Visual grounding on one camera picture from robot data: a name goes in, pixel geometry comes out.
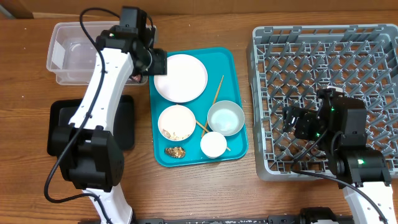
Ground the red snack wrapper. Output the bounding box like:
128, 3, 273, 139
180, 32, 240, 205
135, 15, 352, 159
129, 75, 142, 83

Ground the small white cup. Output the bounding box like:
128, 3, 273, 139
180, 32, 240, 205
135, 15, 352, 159
200, 132, 227, 159

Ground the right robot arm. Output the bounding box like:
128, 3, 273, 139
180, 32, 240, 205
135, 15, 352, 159
282, 86, 397, 223

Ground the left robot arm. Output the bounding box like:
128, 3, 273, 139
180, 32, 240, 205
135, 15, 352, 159
44, 25, 167, 223

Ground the grey dishwasher rack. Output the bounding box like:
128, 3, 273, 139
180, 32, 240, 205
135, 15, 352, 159
248, 24, 397, 181

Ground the large white plate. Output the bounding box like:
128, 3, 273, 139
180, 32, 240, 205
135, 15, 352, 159
154, 54, 208, 103

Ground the white bowl with crumbs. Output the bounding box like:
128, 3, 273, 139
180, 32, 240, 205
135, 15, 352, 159
158, 105, 196, 141

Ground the teal serving tray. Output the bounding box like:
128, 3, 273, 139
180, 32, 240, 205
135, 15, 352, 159
149, 47, 248, 167

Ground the clear plastic storage bin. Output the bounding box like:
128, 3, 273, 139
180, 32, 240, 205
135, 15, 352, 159
46, 21, 148, 85

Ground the wooden chopstick slanted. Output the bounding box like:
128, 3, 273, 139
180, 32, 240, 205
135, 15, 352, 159
196, 120, 231, 151

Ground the grey-green empty bowl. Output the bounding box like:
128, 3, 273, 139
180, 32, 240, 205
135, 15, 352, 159
207, 100, 245, 136

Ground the wooden chopstick upright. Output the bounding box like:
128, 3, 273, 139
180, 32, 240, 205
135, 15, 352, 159
201, 75, 224, 138

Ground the brown food scrap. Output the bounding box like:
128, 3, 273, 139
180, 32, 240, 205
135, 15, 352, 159
165, 146, 186, 159

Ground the black plastic tray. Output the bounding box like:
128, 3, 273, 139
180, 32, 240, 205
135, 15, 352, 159
47, 95, 135, 156

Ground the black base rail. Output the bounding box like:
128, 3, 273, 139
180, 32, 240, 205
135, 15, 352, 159
132, 207, 354, 224

